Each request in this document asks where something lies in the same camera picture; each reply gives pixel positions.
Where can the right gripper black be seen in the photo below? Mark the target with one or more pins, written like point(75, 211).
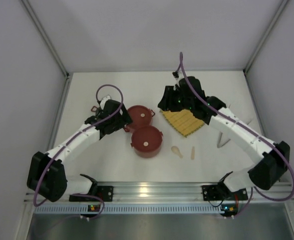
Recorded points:
point(169, 99)

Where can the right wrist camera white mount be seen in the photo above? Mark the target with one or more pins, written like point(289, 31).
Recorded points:
point(178, 75)

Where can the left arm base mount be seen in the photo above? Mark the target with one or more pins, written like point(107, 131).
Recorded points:
point(105, 193)

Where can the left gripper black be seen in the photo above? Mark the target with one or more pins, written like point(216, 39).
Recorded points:
point(121, 117)

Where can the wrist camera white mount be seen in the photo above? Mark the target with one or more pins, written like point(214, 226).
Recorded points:
point(178, 75)
point(105, 98)

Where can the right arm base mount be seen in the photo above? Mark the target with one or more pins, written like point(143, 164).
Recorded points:
point(213, 192)

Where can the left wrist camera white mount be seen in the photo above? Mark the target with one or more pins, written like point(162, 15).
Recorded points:
point(105, 98)

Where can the metal tongs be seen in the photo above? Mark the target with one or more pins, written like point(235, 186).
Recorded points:
point(223, 142)

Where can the beige spoon handle piece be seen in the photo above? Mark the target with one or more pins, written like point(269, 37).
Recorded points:
point(192, 153)

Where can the beige spoon head piece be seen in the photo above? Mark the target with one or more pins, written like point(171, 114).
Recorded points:
point(176, 151)

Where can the aluminium mounting rail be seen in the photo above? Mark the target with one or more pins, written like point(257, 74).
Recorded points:
point(173, 192)

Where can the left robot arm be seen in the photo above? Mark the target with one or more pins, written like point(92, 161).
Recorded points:
point(47, 175)

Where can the perforated cable duct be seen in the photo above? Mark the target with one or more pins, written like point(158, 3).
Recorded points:
point(114, 209)

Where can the bamboo woven mat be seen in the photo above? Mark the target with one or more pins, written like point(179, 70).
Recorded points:
point(184, 122)

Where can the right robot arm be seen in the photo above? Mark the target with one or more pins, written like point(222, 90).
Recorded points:
point(267, 157)

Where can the pink lunch box tier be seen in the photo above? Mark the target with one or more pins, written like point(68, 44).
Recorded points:
point(140, 118)

